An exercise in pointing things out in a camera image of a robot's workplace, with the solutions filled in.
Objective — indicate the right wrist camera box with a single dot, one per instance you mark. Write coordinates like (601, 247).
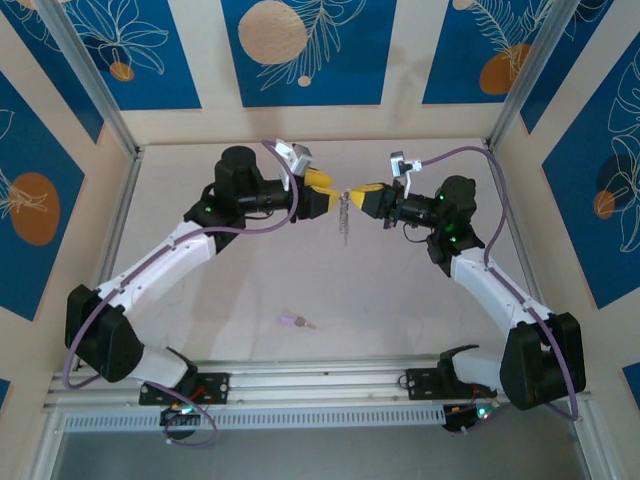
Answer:
(402, 162)

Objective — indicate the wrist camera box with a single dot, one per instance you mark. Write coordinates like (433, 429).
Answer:
(402, 162)
(296, 157)

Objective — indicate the small controller board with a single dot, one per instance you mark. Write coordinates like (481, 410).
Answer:
(465, 415)
(180, 412)

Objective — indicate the long aluminium frame rail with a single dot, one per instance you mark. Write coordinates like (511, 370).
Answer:
(320, 385)

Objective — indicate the key with pink cover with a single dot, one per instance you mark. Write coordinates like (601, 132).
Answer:
(289, 320)

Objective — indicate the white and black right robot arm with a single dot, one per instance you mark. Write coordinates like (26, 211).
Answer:
(480, 280)

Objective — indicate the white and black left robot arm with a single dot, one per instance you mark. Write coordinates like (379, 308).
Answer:
(150, 270)

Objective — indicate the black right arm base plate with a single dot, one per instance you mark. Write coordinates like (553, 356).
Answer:
(417, 385)

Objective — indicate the aluminium side rail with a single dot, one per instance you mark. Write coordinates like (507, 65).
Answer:
(522, 250)
(125, 200)

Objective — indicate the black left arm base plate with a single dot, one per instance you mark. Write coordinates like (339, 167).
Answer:
(217, 387)

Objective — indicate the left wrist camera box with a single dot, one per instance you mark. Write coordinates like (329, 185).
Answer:
(296, 157)

